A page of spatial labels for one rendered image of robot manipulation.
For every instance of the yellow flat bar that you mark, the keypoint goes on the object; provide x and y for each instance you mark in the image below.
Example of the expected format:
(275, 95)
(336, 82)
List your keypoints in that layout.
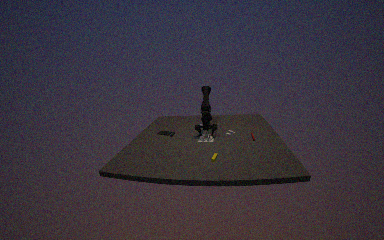
(214, 158)

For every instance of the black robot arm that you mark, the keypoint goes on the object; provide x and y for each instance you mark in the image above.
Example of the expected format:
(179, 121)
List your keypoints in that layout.
(206, 109)

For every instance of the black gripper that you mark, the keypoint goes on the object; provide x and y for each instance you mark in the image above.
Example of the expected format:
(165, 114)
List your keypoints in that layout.
(198, 128)

